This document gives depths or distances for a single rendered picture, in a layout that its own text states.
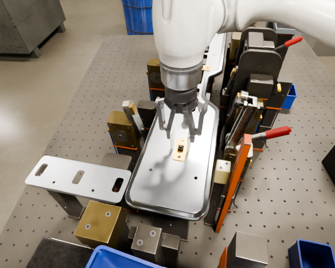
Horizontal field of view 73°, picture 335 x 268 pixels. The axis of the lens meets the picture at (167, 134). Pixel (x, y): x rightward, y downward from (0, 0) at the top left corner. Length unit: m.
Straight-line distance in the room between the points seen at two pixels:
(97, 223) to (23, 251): 0.52
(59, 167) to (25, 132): 1.84
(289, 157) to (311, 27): 0.78
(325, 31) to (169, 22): 0.23
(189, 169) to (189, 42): 0.36
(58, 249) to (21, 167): 1.73
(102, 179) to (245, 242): 0.43
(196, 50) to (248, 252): 0.33
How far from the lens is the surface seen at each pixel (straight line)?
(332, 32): 0.43
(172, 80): 0.47
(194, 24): 0.41
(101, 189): 0.65
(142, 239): 0.49
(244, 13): 0.52
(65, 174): 0.72
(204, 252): 0.88
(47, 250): 0.60
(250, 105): 0.53
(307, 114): 1.41
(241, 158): 0.50
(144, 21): 3.06
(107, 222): 0.54
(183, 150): 0.69
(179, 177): 0.64
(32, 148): 2.38
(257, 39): 0.87
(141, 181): 0.64
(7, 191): 2.19
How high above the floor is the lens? 1.54
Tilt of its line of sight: 48 degrees down
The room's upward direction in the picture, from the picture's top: 3 degrees counter-clockwise
